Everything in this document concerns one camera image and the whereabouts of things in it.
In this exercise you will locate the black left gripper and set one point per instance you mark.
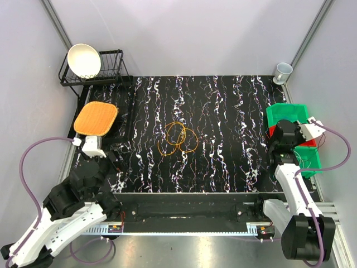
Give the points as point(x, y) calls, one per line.
point(118, 164)

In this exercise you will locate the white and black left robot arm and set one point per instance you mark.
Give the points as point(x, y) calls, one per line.
point(71, 207)

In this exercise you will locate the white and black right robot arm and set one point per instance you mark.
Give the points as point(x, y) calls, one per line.
point(293, 190)

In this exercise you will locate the orange woven basket tray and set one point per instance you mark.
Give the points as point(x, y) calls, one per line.
point(96, 119)

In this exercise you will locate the black tray under basket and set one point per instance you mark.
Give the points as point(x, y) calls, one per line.
point(121, 95)

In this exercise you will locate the black marbled mat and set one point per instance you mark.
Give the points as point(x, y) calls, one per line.
point(198, 134)

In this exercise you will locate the white bowl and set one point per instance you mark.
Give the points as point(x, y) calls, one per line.
point(84, 61)

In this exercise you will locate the green bin far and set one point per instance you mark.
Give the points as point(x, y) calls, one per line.
point(287, 111)

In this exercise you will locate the green bin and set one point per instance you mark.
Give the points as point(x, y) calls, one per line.
point(287, 111)
point(308, 158)

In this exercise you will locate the white mug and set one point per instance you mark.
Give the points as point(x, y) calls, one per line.
point(282, 73)

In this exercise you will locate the green bin near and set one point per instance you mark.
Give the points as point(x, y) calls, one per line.
point(308, 158)

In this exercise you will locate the red bin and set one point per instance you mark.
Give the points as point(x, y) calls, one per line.
point(310, 143)

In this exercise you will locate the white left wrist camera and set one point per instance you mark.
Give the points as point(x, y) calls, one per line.
point(91, 146)

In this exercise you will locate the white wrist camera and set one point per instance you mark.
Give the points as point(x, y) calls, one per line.
point(311, 130)
point(91, 146)

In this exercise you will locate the black wire dish rack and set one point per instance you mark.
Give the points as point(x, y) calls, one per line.
point(113, 70)

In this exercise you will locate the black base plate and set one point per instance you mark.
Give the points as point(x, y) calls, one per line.
point(192, 213)

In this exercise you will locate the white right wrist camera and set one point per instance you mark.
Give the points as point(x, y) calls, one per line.
point(311, 130)

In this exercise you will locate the aluminium frame rail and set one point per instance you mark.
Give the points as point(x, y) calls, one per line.
point(260, 230)

